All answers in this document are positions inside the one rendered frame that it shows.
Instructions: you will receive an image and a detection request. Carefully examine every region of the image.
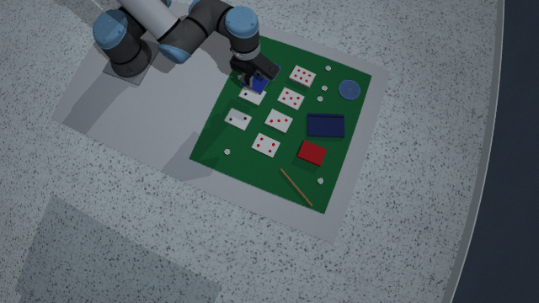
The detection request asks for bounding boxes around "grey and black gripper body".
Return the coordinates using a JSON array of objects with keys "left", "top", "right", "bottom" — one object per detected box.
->
[{"left": 230, "top": 55, "right": 257, "bottom": 76}]

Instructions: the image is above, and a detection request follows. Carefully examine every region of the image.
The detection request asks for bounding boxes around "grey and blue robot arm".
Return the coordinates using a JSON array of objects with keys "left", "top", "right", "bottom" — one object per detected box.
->
[{"left": 93, "top": 0, "right": 280, "bottom": 80}]

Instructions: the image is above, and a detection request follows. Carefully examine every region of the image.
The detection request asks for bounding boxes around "green felt mat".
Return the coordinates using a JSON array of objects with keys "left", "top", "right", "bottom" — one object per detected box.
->
[{"left": 189, "top": 35, "right": 371, "bottom": 214}]

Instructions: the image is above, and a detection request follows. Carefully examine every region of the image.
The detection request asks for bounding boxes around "red flat rectangular tile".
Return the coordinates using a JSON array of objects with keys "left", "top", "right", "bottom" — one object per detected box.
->
[{"left": 297, "top": 141, "right": 327, "bottom": 167}]

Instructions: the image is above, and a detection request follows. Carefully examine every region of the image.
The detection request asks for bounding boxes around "blue round disc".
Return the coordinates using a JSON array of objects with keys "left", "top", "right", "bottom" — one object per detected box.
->
[{"left": 339, "top": 80, "right": 360, "bottom": 100}]

